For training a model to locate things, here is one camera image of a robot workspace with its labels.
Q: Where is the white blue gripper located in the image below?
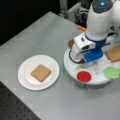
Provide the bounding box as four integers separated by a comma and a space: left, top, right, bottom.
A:
69, 33, 104, 64

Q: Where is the toast bread slice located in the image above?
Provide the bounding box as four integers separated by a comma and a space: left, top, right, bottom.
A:
106, 46, 120, 62
31, 65, 51, 82

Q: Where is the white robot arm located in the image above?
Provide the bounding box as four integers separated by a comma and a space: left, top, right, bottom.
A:
69, 0, 120, 64

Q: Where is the brown meat patty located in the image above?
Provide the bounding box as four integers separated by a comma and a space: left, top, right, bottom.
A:
68, 39, 74, 49

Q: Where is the white round divided tray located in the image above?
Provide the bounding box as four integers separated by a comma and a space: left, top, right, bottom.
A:
64, 49, 120, 86

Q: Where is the red tomato slice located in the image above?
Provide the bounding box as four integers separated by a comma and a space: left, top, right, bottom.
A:
77, 71, 91, 82

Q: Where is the green lettuce piece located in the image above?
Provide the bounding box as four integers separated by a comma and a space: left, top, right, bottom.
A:
103, 67, 120, 79

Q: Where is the white paper plate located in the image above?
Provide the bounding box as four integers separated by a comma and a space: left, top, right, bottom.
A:
18, 55, 59, 90

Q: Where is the grey metal frame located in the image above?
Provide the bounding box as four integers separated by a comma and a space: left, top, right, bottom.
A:
59, 0, 89, 24

